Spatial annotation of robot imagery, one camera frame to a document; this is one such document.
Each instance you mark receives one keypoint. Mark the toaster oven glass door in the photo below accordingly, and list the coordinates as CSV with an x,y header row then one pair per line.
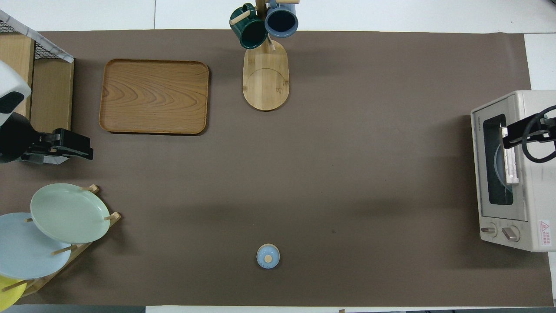
x,y
488,174

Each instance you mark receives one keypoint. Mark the yellow plate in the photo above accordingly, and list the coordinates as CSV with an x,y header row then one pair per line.
x,y
8,293

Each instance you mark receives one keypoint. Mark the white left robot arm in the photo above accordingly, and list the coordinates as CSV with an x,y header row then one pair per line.
x,y
13,95

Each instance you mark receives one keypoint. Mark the light blue racked plate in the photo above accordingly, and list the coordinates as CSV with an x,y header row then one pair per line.
x,y
26,252

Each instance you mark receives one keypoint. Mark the wooden shelf unit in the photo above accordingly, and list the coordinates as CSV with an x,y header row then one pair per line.
x,y
50,95

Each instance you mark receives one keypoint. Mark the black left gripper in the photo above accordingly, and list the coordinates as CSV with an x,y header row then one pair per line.
x,y
47,143

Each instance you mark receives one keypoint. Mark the brown table mat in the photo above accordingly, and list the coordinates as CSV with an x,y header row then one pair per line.
x,y
369,174

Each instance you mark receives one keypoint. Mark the small blue lidded jar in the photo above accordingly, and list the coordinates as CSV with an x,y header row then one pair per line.
x,y
268,256

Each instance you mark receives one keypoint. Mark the dark green mug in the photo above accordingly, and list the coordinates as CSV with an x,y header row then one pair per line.
x,y
251,31

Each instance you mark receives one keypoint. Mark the blue mug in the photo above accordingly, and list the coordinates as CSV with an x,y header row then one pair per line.
x,y
281,21

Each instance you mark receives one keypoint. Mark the pale green plate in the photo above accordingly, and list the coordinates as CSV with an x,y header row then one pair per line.
x,y
69,213

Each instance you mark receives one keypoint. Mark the cream toaster oven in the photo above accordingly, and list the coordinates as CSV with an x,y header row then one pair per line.
x,y
536,195

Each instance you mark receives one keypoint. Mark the wooden mug tree stand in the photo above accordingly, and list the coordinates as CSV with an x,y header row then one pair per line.
x,y
266,82

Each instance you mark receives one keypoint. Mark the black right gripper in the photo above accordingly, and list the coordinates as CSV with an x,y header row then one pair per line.
x,y
545,124

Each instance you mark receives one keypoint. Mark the wooden serving tray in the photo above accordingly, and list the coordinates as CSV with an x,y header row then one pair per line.
x,y
154,96

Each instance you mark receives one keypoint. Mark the light blue ribbed plate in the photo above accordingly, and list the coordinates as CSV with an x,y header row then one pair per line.
x,y
499,167

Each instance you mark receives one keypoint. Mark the wooden plate rack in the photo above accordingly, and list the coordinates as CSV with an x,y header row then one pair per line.
x,y
93,224

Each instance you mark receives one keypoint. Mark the silver oven knob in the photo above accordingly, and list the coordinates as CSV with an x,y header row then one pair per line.
x,y
511,234
489,230

